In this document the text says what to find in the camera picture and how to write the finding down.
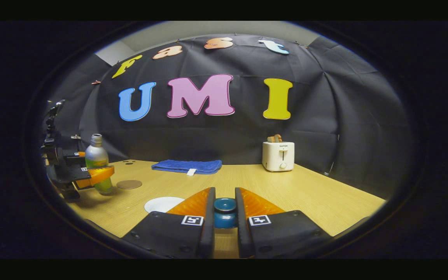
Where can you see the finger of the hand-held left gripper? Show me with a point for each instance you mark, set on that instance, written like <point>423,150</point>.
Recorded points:
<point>73,158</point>
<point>97,175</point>

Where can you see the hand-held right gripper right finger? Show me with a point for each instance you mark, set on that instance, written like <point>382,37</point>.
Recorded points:
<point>241,233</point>

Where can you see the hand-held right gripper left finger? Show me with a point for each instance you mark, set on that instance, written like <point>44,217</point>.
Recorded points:
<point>208,233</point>

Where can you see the silver green water bottle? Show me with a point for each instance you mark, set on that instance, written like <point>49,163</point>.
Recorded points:
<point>96,155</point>

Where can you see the teal teacup lid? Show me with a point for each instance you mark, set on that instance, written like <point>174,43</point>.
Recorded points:
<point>225,214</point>

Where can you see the round brown coaster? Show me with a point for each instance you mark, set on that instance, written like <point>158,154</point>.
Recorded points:
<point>129,184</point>

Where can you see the teal teacup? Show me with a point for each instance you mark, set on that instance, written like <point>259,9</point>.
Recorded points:
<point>161,204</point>

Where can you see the blue folded towel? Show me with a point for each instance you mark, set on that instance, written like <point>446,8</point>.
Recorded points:
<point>187,166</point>

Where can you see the white toaster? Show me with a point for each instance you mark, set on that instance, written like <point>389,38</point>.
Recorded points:
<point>278,157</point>

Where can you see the toast slice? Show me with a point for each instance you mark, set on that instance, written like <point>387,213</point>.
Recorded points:
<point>274,138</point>

